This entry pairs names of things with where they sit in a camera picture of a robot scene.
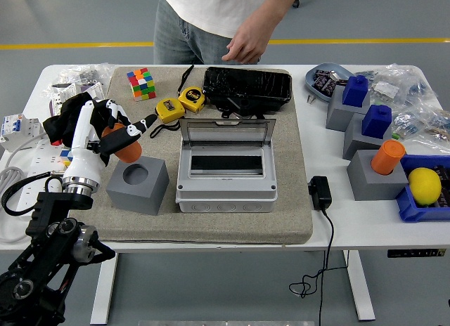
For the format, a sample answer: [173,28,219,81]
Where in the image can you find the yellow tape measure dark sticker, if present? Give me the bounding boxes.
[149,98,186,139]

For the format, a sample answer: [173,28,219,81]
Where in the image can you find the grey-brown mat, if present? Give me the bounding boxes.
[66,65,314,245]

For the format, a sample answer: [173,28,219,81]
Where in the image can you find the colourful puzzle cube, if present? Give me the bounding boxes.
[58,148,75,167]
[126,67,157,103]

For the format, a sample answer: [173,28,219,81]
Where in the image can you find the grey electrical box clear lid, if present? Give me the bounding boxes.
[174,117,278,214]

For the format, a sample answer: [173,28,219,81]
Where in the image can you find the white table leg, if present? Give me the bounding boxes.
[89,252,119,325]
[342,250,376,322]

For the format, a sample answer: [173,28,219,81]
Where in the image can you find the blue plastic bin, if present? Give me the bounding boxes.
[394,154,450,223]

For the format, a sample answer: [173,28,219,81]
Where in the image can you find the yellow tape measure 5m print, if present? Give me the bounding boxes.
[176,64,207,113]

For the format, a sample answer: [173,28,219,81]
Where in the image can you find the blue block battery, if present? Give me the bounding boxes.
[361,105,392,138]
[342,74,369,107]

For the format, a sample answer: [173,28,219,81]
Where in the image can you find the dark packets pile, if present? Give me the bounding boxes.
[432,165,450,208]

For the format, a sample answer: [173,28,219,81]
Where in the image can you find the white circuit breaker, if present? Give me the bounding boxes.
[0,113,45,153]

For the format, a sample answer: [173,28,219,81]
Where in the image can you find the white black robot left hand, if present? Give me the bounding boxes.
[62,98,158,182]

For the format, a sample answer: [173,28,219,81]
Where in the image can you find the person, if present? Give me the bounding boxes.
[153,0,278,65]

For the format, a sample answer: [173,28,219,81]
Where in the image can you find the black table control panel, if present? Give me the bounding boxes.
[387,248,446,259]

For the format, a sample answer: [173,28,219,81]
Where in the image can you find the black cloth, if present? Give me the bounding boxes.
[41,93,106,147]

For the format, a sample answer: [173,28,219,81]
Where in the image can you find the silver brown metal piece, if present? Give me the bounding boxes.
[329,70,349,85]

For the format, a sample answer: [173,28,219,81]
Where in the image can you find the clear bag blue parts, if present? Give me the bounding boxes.
[354,63,439,109]

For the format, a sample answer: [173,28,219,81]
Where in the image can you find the grey block with round hole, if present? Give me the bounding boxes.
[105,155,170,216]

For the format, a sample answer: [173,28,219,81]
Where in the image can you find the black plastic tray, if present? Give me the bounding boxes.
[201,66,293,112]

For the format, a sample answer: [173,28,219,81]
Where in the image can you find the black plastic bracket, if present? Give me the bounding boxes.
[220,96,265,120]

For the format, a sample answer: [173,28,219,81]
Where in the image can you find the black power adapter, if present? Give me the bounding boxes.
[307,176,333,211]

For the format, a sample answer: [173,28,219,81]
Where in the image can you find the blue-grey dish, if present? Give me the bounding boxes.
[304,62,356,103]

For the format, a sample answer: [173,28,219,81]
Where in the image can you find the large dark printed packet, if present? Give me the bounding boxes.
[311,75,338,95]

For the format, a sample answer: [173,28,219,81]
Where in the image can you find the white purple printed card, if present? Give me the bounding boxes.
[75,82,106,102]

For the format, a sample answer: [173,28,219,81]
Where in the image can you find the black adapter cord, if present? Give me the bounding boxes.
[288,209,351,326]

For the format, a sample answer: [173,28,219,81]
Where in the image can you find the orange cylinder battery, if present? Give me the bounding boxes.
[101,125,143,164]
[370,139,406,176]

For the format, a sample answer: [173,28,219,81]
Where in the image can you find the yellow lemon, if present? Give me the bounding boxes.
[407,167,442,206]

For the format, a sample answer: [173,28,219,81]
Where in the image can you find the clear bag mixed parts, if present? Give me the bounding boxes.
[390,104,450,152]

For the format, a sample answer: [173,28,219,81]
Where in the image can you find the clear bag of screws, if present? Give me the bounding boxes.
[56,63,115,86]

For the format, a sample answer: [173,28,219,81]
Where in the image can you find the clear bag white parts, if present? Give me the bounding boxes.
[44,81,78,116]

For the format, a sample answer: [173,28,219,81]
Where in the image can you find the person's left hand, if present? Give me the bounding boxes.
[224,18,278,65]

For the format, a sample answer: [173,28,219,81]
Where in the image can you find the grey-white coiled cable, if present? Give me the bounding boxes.
[0,131,49,245]

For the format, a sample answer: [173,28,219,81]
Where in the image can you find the grey block holder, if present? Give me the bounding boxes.
[342,112,393,161]
[346,149,410,202]
[325,85,371,133]

